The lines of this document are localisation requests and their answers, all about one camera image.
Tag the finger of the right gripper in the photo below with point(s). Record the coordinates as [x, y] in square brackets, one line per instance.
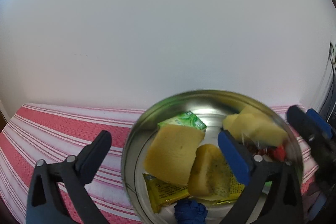
[307, 129]
[320, 122]

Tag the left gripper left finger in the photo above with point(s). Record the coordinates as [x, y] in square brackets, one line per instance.
[45, 203]

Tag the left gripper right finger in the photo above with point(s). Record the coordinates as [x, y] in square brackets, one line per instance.
[284, 201]

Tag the red wedding snack packet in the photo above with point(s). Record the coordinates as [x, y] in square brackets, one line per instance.
[269, 154]

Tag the yellow sponge green top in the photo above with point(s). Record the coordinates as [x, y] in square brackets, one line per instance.
[257, 128]

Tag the yellow snack packet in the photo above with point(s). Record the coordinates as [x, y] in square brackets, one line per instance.
[235, 191]
[162, 194]

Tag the worn yellow sponge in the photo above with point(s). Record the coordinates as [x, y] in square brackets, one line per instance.
[210, 175]

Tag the blue cloth ball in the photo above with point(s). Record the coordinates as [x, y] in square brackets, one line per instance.
[189, 211]

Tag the round butter cookie tin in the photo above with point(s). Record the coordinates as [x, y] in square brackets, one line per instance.
[218, 110]

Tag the small green tissue pack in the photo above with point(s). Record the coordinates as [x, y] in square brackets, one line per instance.
[185, 119]

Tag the wall power socket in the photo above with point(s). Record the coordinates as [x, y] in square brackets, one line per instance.
[332, 52]

